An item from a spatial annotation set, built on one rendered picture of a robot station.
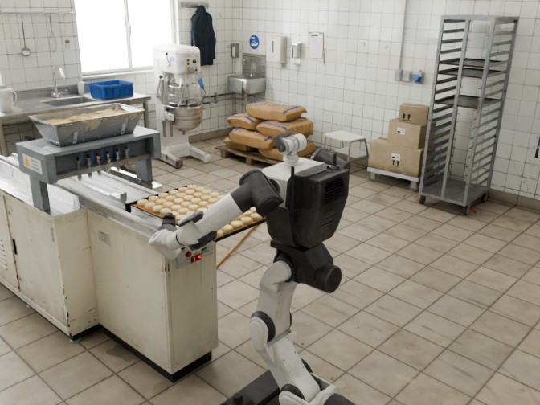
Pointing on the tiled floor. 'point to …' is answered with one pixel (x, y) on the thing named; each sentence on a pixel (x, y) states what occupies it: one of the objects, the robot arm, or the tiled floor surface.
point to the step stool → (349, 145)
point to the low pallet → (251, 155)
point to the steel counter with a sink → (33, 98)
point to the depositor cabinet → (51, 255)
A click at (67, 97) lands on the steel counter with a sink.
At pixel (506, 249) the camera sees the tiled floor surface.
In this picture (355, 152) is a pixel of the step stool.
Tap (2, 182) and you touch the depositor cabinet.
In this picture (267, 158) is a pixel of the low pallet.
